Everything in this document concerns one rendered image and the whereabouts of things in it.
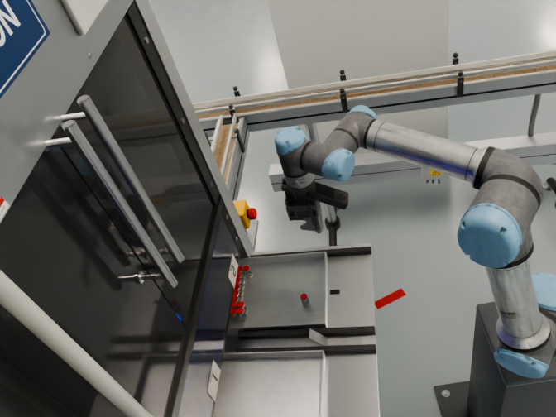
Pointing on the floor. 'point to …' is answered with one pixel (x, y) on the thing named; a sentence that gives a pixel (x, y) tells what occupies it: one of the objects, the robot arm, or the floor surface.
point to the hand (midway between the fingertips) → (321, 228)
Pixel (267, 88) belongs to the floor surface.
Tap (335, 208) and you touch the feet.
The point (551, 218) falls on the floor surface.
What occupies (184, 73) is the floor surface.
